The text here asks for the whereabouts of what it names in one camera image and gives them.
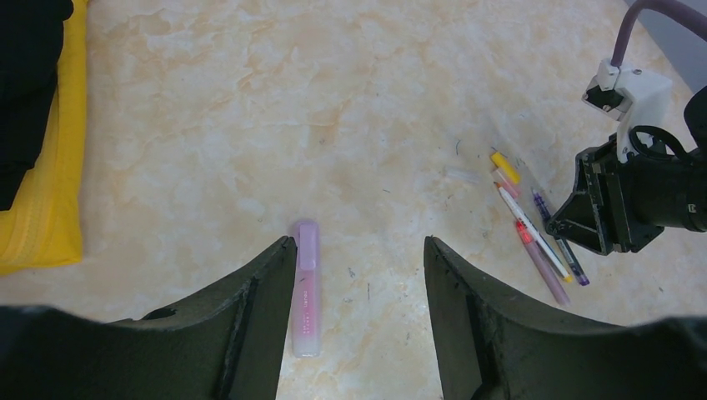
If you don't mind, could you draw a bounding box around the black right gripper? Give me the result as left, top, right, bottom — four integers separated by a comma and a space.
545, 132, 691, 255

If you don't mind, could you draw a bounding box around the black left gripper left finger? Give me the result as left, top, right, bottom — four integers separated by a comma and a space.
1, 237, 297, 399

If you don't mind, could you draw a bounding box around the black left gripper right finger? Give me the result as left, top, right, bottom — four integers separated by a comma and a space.
424, 237, 706, 399

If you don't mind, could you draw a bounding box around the dark purple gel pen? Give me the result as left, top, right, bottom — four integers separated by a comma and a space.
531, 188, 590, 286

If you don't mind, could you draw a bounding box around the pink highlighter pen body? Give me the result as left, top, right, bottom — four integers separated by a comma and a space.
291, 220, 322, 358

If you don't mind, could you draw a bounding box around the clear pen cap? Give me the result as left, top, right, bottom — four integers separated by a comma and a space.
444, 166, 481, 185

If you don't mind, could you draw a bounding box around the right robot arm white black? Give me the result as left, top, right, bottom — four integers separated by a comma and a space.
544, 89, 706, 255

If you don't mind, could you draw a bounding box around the mauve pen with red tip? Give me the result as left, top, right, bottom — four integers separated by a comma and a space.
515, 219, 570, 306

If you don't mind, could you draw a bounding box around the white rainbow marker pen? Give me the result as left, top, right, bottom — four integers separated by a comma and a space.
494, 182, 573, 283

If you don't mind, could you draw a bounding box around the pink pen cap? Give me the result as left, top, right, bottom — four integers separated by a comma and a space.
492, 168, 520, 199

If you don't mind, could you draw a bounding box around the yellow pen cap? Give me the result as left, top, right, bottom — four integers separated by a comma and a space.
490, 152, 520, 184

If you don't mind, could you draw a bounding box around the yellow folded cloth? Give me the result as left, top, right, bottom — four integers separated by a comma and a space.
1, 1, 88, 275

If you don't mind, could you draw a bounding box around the black folded cloth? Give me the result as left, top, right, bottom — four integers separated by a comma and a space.
1, 1, 74, 211

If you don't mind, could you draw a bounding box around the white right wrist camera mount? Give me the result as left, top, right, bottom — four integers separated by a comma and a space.
582, 58, 673, 163

